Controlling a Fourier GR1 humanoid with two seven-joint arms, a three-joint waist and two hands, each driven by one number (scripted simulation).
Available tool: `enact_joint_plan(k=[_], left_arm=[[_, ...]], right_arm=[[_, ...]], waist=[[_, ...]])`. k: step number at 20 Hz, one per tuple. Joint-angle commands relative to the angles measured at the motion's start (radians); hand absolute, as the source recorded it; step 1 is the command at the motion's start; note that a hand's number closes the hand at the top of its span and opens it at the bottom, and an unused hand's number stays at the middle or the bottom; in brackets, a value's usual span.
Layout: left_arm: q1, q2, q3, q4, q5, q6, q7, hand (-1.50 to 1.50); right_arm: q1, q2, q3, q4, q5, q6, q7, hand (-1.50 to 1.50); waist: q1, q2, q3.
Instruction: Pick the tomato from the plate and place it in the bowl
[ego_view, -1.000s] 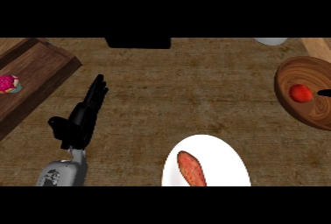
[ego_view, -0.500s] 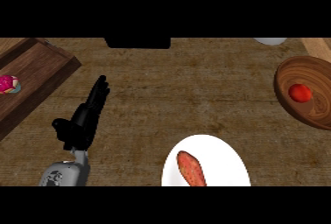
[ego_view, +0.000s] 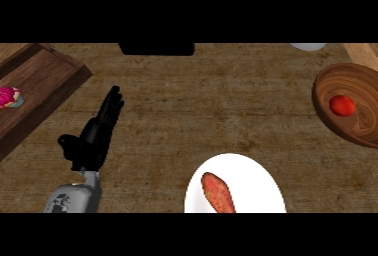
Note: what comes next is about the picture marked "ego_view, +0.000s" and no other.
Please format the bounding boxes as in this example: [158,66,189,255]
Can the brown wooden bowl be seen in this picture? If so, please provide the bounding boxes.
[311,62,378,149]

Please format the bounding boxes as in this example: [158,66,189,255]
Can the orange sweet potato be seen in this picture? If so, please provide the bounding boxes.
[199,171,238,214]

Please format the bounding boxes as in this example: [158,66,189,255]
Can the black appliance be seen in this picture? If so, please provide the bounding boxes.
[117,43,196,57]

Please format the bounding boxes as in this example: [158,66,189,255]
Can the dark wooden tray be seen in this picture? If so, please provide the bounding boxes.
[0,43,94,162]

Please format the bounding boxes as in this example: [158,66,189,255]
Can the pale wooden board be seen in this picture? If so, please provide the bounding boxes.
[342,43,378,72]

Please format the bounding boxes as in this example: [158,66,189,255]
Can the white plate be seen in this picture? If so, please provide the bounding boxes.
[183,152,288,214]

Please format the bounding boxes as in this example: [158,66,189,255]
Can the red tomato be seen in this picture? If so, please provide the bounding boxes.
[328,94,357,118]

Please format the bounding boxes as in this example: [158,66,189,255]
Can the white round object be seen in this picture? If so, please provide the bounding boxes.
[288,43,329,52]

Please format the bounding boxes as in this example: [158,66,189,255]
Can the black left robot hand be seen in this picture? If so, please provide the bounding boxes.
[56,85,125,173]

